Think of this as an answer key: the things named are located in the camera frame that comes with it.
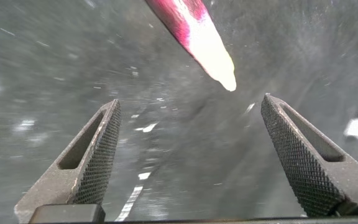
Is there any purple eggplant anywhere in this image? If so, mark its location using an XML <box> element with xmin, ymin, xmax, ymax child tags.
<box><xmin>144</xmin><ymin>0</ymin><xmax>237</xmax><ymax>92</ymax></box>

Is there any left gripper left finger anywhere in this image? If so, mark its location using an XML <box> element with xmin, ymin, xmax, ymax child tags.
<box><xmin>13</xmin><ymin>98</ymin><xmax>122</xmax><ymax>224</ymax></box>

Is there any thin white strip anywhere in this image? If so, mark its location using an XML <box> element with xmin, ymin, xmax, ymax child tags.
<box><xmin>114</xmin><ymin>171</ymin><xmax>152</xmax><ymax>222</ymax></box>

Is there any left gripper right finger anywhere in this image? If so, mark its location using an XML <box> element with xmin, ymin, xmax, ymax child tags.
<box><xmin>260</xmin><ymin>93</ymin><xmax>358</xmax><ymax>218</ymax></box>

